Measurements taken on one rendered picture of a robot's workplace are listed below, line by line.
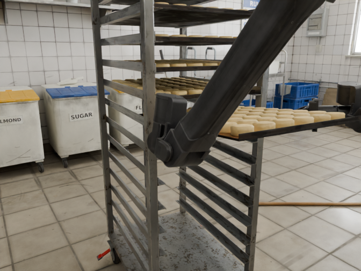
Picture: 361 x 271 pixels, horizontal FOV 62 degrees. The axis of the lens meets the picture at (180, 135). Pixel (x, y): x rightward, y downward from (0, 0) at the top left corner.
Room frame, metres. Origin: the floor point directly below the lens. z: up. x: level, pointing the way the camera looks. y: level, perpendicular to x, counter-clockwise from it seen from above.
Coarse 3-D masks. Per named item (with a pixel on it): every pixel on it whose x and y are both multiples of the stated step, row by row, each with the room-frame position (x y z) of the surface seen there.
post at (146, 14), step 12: (144, 0) 0.89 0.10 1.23; (144, 12) 0.89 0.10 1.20; (144, 24) 0.89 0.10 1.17; (144, 36) 0.89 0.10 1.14; (144, 48) 0.89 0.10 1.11; (144, 60) 0.89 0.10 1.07; (144, 72) 0.90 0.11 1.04; (144, 84) 0.90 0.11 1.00; (144, 96) 0.90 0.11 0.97; (144, 108) 0.91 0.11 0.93; (144, 120) 0.91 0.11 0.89; (156, 168) 0.90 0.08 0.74; (156, 180) 0.90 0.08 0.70; (156, 192) 0.90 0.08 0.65; (156, 204) 0.90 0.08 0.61; (156, 216) 0.90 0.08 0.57; (156, 228) 0.90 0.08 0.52; (156, 240) 0.90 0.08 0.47; (156, 252) 0.90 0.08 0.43; (156, 264) 0.90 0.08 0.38
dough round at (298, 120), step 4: (300, 116) 0.74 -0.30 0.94; (304, 116) 0.73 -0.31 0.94; (308, 116) 0.73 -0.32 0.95; (296, 120) 0.70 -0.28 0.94; (300, 120) 0.70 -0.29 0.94; (304, 120) 0.69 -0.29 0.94; (308, 120) 0.69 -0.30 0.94; (312, 120) 0.70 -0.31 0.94; (296, 124) 0.70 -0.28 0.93; (300, 124) 0.69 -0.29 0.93
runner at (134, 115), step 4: (108, 100) 1.39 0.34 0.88; (108, 104) 1.39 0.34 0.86; (112, 104) 1.33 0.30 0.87; (116, 104) 1.28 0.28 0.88; (116, 108) 1.28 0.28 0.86; (120, 108) 1.22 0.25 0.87; (124, 108) 1.18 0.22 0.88; (124, 112) 1.18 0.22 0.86; (128, 112) 1.13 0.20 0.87; (132, 112) 1.10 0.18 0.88; (128, 116) 1.14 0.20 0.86; (132, 116) 1.10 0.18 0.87; (136, 116) 1.06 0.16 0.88; (140, 116) 1.02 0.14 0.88; (136, 120) 1.06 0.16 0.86; (140, 120) 1.02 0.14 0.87
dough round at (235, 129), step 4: (240, 124) 0.64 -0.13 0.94; (244, 124) 0.64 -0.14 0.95; (248, 124) 0.64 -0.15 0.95; (232, 128) 0.62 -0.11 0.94; (236, 128) 0.61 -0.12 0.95; (240, 128) 0.60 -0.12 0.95; (244, 128) 0.60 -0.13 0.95; (248, 128) 0.60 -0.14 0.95; (252, 128) 0.61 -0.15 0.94; (232, 132) 0.62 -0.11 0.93; (236, 132) 0.61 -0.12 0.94; (240, 132) 0.60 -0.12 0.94; (244, 132) 0.60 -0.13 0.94; (248, 132) 0.60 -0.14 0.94; (236, 136) 0.61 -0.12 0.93
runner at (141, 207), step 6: (114, 174) 1.36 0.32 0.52; (120, 180) 1.28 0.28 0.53; (126, 186) 1.28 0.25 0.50; (126, 192) 1.21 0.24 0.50; (132, 192) 1.21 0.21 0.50; (132, 198) 1.14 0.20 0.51; (138, 198) 1.15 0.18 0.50; (138, 204) 1.07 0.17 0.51; (144, 210) 1.02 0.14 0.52; (162, 228) 0.93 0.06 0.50
